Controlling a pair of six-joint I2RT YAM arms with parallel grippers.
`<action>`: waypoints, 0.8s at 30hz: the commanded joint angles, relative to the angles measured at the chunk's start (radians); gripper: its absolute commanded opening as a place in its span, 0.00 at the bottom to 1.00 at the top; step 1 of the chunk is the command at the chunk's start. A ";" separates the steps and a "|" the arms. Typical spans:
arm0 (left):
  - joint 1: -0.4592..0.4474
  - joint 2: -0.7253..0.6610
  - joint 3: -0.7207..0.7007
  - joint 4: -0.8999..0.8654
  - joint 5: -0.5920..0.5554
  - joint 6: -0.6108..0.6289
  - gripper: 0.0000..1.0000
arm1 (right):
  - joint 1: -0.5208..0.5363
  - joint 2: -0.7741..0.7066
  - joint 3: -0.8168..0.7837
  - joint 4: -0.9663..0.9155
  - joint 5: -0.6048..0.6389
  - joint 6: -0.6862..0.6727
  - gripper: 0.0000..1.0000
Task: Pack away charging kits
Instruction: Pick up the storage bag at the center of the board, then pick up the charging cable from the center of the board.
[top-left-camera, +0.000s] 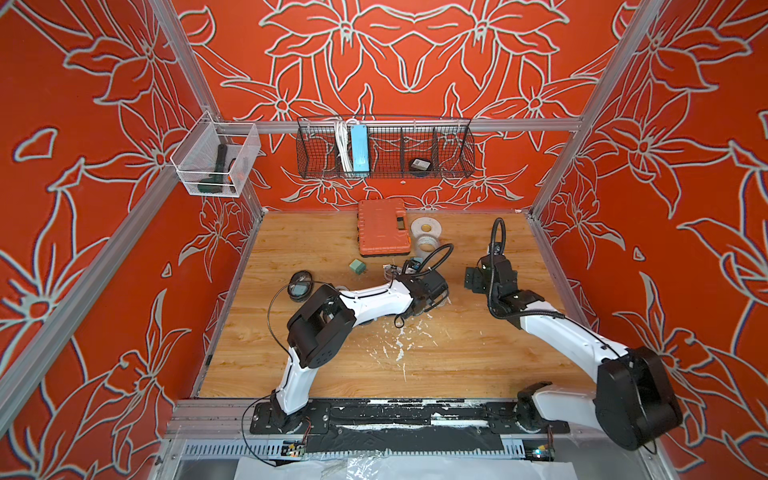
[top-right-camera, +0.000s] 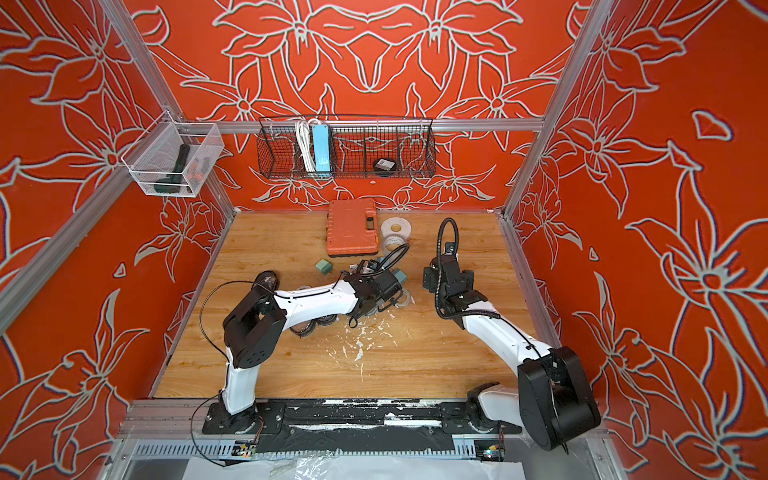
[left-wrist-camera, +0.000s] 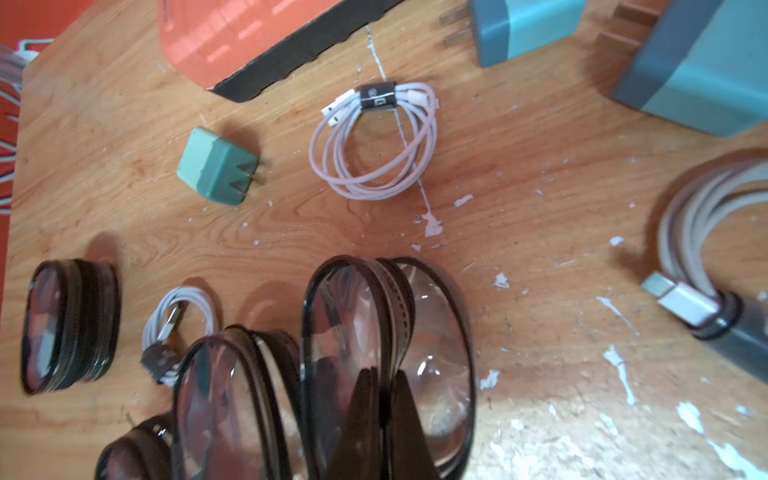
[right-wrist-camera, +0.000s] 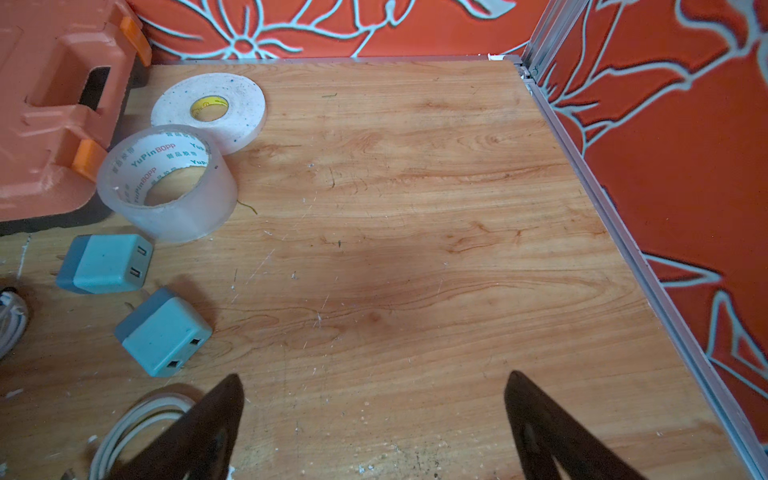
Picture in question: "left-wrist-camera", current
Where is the white cable coil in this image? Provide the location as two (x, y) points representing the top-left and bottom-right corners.
(139, 286), (220, 387)
(638, 158), (768, 385)
(308, 80), (440, 202)

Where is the white cable coil far right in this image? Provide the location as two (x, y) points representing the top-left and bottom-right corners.
(638, 158), (768, 385)

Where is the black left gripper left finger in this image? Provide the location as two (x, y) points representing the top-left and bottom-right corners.
(326, 368), (382, 480)

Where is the white cable coil middle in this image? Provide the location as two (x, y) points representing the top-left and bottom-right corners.
(308, 80), (440, 202)

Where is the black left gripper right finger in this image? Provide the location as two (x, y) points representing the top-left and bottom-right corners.
(387, 370), (440, 480)

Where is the black round zip pouch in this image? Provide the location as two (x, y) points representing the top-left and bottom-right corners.
(20, 259), (121, 396)

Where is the green charger plug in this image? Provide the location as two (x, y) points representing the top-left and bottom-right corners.
(176, 127), (259, 206)
(597, 0), (767, 138)
(439, 0), (587, 68)

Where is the white cable coil left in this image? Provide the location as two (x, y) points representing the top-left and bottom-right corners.
(139, 286), (220, 387)

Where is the orange plastic tool case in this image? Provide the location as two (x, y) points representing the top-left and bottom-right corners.
(157, 0), (400, 103)

